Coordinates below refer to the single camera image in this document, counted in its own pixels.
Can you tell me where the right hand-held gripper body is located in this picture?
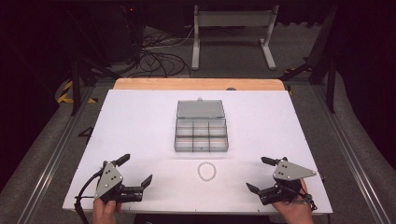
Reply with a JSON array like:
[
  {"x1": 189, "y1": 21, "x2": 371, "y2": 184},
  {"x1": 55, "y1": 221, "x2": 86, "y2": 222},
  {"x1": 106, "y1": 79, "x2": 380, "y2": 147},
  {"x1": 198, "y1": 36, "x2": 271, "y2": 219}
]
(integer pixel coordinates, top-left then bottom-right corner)
[{"x1": 257, "y1": 157, "x2": 318, "y2": 206}]

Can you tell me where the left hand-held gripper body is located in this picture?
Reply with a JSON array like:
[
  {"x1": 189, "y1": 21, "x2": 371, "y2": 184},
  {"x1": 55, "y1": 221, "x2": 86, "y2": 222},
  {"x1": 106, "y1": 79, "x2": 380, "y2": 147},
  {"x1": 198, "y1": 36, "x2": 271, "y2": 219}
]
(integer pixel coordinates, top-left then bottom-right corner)
[{"x1": 93, "y1": 161, "x2": 145, "y2": 204}]

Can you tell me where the white bead bracelet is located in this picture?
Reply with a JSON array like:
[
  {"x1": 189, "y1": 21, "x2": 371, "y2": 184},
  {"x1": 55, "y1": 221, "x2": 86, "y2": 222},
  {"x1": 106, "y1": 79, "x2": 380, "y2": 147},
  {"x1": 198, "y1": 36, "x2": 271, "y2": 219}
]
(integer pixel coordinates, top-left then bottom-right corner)
[{"x1": 196, "y1": 161, "x2": 218, "y2": 183}]

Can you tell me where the clear plastic compartment box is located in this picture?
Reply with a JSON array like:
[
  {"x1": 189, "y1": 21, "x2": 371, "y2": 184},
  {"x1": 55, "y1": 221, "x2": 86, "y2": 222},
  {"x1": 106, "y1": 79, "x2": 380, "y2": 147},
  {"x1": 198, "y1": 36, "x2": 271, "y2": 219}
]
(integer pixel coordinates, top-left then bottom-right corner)
[{"x1": 174, "y1": 97, "x2": 230, "y2": 153}]

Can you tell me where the person's left hand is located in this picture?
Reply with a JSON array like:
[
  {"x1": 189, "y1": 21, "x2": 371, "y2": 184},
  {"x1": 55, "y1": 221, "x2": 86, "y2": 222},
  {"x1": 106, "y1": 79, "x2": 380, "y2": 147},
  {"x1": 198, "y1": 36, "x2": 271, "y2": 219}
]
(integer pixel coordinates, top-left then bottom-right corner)
[{"x1": 92, "y1": 198, "x2": 123, "y2": 224}]

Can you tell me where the person's right hand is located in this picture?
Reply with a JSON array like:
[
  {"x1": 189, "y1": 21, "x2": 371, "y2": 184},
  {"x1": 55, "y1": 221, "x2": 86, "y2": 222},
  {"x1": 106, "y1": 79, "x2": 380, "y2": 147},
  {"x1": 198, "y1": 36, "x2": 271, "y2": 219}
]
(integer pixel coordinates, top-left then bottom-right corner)
[{"x1": 272, "y1": 179, "x2": 316, "y2": 224}]

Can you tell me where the white table board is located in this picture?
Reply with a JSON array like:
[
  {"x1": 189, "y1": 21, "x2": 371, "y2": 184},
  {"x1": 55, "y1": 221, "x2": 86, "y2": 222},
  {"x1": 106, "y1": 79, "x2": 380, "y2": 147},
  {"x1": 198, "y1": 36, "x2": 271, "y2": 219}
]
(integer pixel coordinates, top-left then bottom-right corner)
[{"x1": 62, "y1": 89, "x2": 333, "y2": 217}]

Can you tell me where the black tripod stand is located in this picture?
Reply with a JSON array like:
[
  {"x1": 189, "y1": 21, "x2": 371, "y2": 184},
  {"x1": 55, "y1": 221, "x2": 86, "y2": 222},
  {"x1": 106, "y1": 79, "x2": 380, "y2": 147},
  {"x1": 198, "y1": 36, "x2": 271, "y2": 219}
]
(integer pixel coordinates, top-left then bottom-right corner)
[
  {"x1": 278, "y1": 6, "x2": 339, "y2": 115},
  {"x1": 64, "y1": 8, "x2": 122, "y2": 117}
]

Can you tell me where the yellow black floor tape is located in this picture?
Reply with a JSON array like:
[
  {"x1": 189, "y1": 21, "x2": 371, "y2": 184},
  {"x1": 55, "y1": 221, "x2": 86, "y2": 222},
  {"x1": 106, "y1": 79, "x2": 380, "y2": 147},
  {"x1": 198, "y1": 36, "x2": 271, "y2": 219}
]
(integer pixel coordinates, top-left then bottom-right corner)
[{"x1": 56, "y1": 79, "x2": 98, "y2": 105}]

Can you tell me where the black equipment cabinet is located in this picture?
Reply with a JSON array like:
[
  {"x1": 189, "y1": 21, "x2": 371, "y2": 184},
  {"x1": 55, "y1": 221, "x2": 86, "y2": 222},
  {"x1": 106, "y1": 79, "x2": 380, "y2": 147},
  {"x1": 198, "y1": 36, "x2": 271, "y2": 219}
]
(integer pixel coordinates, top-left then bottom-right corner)
[{"x1": 74, "y1": 4, "x2": 146, "y2": 63}]

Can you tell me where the white metal stand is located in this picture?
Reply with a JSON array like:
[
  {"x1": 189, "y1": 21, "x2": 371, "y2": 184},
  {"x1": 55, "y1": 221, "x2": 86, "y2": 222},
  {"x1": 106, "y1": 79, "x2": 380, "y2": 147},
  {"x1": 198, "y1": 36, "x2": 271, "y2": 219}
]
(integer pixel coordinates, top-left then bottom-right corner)
[{"x1": 191, "y1": 4, "x2": 280, "y2": 71}]

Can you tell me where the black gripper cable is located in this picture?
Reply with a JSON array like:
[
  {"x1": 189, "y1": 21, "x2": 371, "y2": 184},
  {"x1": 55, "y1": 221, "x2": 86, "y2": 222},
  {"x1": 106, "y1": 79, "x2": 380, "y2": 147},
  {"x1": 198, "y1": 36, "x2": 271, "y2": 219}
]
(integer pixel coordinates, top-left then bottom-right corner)
[{"x1": 74, "y1": 169, "x2": 105, "y2": 224}]

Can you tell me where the black triangle bracket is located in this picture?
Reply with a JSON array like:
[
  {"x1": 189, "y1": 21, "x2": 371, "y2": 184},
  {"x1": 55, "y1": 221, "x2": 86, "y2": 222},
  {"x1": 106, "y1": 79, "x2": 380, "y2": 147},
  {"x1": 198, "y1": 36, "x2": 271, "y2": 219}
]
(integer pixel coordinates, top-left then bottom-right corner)
[{"x1": 78, "y1": 125, "x2": 94, "y2": 138}]

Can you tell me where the aluminium floor rail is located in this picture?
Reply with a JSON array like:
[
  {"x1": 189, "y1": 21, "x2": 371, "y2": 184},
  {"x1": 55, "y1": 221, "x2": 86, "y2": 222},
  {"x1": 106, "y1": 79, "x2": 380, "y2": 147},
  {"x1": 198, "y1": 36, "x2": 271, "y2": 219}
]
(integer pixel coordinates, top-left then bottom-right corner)
[
  {"x1": 17, "y1": 85, "x2": 96, "y2": 224},
  {"x1": 312, "y1": 83, "x2": 386, "y2": 224}
]

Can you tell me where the bundle of black floor cables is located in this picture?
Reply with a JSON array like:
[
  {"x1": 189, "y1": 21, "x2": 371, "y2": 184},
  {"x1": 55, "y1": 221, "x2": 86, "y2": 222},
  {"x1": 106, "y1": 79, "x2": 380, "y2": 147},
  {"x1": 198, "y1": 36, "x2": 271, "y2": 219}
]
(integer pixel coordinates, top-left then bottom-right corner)
[{"x1": 124, "y1": 26, "x2": 192, "y2": 78}]

